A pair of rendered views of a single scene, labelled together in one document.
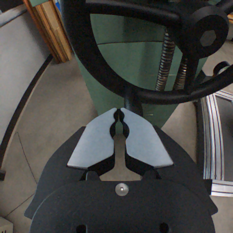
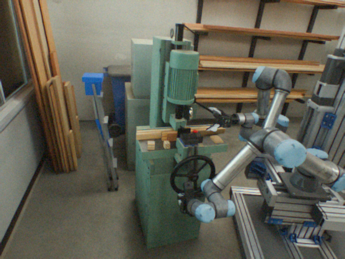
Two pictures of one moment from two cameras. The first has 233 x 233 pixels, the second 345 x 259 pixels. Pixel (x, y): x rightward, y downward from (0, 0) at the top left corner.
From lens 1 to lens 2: 1.28 m
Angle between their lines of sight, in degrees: 38
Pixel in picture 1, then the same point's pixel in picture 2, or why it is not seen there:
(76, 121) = (108, 242)
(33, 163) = not seen: outside the picture
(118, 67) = (168, 183)
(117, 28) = (170, 168)
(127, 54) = not seen: hidden behind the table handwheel
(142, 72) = (179, 185)
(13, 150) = not seen: outside the picture
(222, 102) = (251, 199)
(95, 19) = (163, 166)
